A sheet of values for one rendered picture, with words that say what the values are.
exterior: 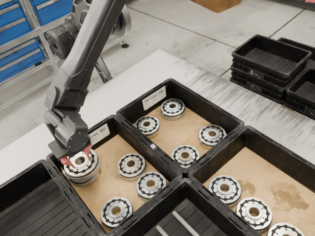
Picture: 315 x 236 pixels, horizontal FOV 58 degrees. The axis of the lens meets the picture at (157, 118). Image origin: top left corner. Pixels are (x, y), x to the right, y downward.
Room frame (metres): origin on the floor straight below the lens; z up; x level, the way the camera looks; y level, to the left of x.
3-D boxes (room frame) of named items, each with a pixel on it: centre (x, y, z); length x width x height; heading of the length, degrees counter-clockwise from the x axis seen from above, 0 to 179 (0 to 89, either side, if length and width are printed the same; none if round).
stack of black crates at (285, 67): (1.49, -0.79, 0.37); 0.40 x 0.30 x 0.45; 37
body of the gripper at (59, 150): (0.53, 0.25, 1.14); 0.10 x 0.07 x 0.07; 123
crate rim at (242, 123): (0.73, -0.07, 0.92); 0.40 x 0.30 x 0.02; 33
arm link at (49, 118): (0.53, 0.25, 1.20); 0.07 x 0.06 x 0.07; 36
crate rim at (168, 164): (0.57, 0.18, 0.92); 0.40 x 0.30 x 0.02; 33
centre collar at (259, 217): (0.36, -0.23, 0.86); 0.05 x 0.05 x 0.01
